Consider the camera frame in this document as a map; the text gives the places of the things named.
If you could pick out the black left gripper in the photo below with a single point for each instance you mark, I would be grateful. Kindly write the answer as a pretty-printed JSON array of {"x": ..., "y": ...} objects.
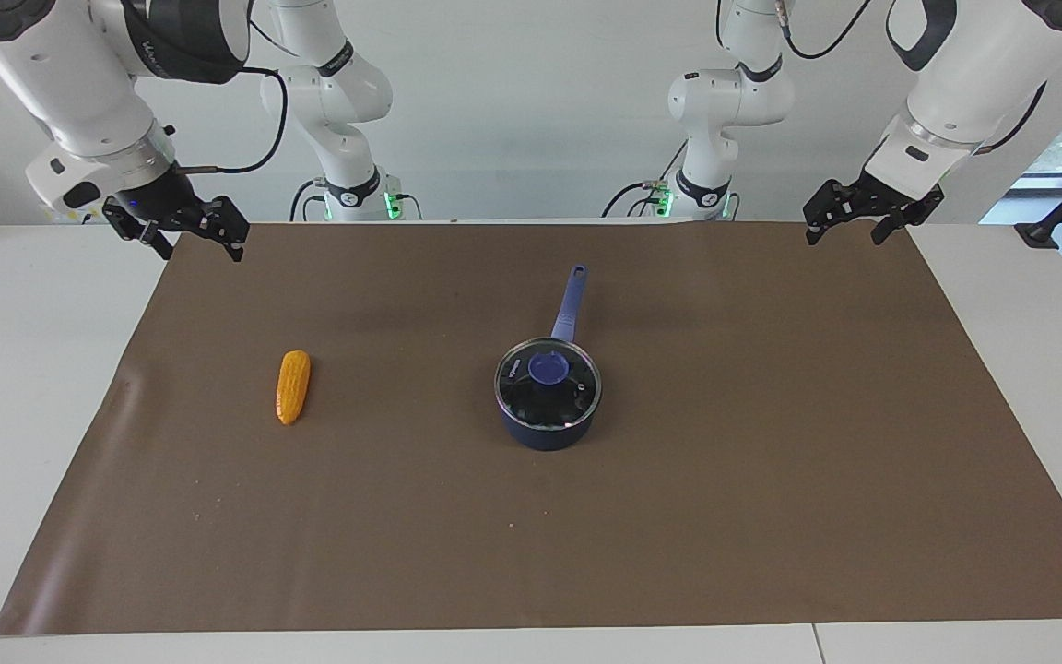
[{"x": 863, "y": 198}]

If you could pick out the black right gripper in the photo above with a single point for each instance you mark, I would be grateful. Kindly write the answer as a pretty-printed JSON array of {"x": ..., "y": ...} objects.
[{"x": 162, "y": 198}]

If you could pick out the yellow corn cob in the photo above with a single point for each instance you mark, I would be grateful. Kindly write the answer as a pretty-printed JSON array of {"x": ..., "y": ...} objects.
[{"x": 293, "y": 385}]

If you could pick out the glass lid purple knob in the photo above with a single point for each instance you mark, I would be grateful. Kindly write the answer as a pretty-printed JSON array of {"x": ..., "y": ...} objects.
[{"x": 548, "y": 383}]

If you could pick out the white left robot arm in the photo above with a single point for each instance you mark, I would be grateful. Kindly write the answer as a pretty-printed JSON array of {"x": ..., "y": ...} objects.
[{"x": 964, "y": 92}]

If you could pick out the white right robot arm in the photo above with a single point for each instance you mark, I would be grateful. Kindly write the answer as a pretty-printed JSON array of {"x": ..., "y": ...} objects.
[{"x": 61, "y": 83}]

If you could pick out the brown table mat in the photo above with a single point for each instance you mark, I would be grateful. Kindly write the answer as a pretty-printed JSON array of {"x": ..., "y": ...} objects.
[{"x": 678, "y": 535}]

